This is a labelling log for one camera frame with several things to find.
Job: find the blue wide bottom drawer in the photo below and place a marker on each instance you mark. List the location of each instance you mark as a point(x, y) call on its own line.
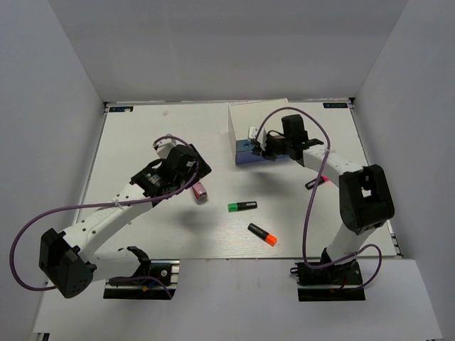
point(247, 157)

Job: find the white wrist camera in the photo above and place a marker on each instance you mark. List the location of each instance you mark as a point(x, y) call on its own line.
point(164, 145)
point(257, 137)

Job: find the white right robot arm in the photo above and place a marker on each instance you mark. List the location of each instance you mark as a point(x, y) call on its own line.
point(364, 198)

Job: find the light blue small drawer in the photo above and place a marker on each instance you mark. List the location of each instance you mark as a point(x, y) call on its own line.
point(243, 146)

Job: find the pink tube of erasers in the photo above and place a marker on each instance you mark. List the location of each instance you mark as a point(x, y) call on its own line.
point(199, 192)

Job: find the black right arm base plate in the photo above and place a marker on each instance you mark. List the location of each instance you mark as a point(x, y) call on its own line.
point(333, 284)

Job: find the pink highlighter marker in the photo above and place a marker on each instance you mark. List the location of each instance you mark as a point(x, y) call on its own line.
point(316, 182)

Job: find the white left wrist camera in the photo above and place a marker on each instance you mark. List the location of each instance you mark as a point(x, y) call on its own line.
point(164, 145)

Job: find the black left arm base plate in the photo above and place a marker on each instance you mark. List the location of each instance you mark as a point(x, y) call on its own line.
point(152, 281)

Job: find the orange highlighter marker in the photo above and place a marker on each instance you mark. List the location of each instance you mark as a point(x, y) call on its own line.
point(262, 234)

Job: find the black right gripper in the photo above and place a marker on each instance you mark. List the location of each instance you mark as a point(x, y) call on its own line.
point(266, 153)

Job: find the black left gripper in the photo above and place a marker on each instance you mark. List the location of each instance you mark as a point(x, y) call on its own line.
point(202, 169)

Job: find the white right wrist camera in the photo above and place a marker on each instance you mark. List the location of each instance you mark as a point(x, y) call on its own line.
point(257, 137)

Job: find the green highlighter marker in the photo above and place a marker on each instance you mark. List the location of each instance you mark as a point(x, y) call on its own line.
point(241, 206)

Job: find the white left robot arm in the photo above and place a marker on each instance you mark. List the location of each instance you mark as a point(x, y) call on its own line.
point(71, 258)

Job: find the white mini drawer cabinet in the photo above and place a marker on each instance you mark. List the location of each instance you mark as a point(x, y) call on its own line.
point(242, 116)

